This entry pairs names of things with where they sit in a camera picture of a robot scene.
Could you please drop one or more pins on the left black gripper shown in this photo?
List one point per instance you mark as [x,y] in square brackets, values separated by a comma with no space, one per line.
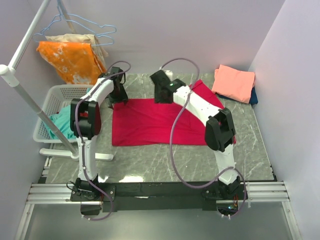
[123,97]

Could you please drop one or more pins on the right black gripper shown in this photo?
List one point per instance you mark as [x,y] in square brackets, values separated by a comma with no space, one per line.
[158,99]

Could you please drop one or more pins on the magenta t-shirt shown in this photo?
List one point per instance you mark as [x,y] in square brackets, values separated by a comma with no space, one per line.
[143,122]

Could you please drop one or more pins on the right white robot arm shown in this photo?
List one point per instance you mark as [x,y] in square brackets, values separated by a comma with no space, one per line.
[219,134]

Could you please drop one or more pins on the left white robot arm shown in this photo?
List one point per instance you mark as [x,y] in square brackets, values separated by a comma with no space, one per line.
[86,122]

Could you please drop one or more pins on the orange tie-dye cloth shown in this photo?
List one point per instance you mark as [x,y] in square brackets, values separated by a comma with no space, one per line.
[74,62]

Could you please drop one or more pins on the beige cloth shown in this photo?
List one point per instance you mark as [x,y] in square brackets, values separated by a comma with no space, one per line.
[97,47]

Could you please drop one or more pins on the white plastic laundry basket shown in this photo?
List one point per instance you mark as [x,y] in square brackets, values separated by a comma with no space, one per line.
[58,97]

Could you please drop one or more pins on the folded salmon t-shirt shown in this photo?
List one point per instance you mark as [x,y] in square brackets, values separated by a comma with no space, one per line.
[234,84]

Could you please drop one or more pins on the folded navy t-shirt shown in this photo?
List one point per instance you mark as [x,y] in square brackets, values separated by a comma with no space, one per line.
[252,101]

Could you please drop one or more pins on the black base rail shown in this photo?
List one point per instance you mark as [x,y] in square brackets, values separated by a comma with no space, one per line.
[131,196]

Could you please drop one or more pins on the aluminium frame rail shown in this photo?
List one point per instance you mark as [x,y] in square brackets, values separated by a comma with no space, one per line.
[257,192]

